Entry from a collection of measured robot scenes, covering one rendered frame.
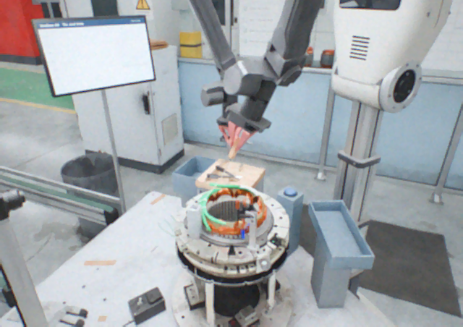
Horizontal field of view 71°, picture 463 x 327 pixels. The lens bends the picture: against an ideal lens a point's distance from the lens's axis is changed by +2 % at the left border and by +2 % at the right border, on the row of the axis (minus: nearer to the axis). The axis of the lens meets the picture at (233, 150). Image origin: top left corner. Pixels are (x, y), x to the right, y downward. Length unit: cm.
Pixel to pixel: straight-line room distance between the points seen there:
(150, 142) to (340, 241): 251
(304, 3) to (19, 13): 402
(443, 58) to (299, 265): 212
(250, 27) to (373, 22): 217
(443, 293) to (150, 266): 183
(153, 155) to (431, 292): 249
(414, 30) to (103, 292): 119
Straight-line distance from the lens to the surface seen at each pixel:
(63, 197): 183
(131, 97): 321
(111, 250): 139
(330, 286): 110
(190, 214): 84
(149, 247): 136
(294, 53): 67
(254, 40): 309
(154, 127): 318
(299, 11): 61
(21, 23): 447
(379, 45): 98
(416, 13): 95
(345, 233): 105
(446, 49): 295
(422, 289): 249
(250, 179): 118
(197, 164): 137
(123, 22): 180
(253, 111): 74
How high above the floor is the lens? 167
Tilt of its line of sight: 26 degrees down
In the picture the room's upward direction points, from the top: straight up
